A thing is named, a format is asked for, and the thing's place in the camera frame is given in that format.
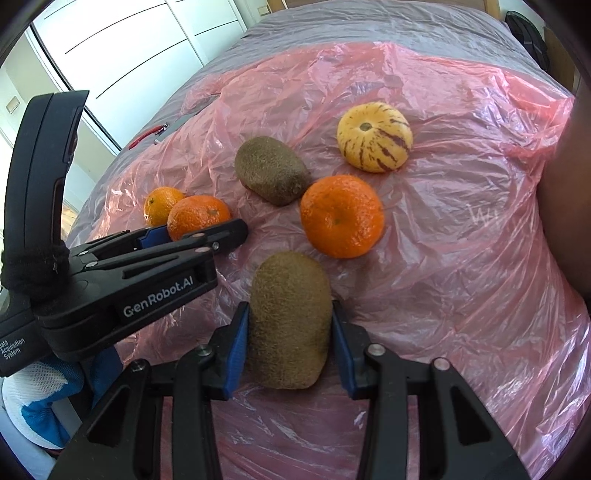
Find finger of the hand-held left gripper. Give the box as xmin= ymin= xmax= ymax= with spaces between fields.
xmin=69 ymin=225 xmax=169 ymax=260
xmin=88 ymin=218 xmax=250 ymax=278

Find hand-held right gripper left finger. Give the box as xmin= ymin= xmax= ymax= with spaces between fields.
xmin=48 ymin=301 xmax=252 ymax=480

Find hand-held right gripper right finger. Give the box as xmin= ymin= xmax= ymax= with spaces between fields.
xmin=330 ymin=300 xmax=532 ymax=480

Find small yellowish mandarin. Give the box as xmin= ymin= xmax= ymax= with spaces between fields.
xmin=143 ymin=186 xmax=185 ymax=227

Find long brown kiwi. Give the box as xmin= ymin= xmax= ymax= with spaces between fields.
xmin=244 ymin=251 xmax=333 ymax=390

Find large orange mandarin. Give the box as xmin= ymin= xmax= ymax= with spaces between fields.
xmin=300 ymin=175 xmax=385 ymax=259

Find striped yellow pepino melon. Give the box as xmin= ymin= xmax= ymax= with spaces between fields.
xmin=337 ymin=103 xmax=414 ymax=174

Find white and blue mesh cloth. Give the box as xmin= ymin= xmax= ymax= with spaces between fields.
xmin=2 ymin=360 xmax=93 ymax=449

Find pink plastic sheet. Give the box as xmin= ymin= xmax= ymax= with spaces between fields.
xmin=83 ymin=41 xmax=591 ymax=480

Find white wardrobe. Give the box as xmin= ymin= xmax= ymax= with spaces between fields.
xmin=0 ymin=0 xmax=250 ymax=153

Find wooden headboard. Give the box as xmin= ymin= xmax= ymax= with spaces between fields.
xmin=270 ymin=0 xmax=502 ymax=20

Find black backpack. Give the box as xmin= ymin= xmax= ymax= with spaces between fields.
xmin=505 ymin=11 xmax=550 ymax=70

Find wooden dresser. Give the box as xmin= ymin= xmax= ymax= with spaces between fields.
xmin=544 ymin=25 xmax=583 ymax=93

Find red-handled pliers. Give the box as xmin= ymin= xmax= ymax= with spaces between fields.
xmin=128 ymin=124 xmax=168 ymax=149

